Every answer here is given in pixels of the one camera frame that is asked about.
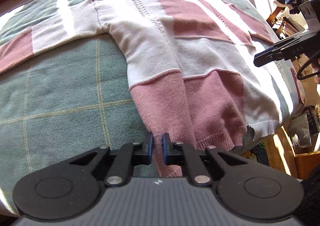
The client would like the pink and white sweater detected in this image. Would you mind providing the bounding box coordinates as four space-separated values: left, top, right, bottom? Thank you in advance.
1 0 281 176

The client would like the folded clothes stack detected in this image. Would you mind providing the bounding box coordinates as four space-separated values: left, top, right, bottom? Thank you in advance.
272 16 305 39

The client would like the wooden chair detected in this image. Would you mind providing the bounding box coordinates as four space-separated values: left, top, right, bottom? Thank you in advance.
266 6 285 32

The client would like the green plaid bed blanket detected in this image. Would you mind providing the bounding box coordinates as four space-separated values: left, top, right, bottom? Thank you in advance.
0 0 306 217

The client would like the black cable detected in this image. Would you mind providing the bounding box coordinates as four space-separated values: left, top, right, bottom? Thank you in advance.
296 54 320 81

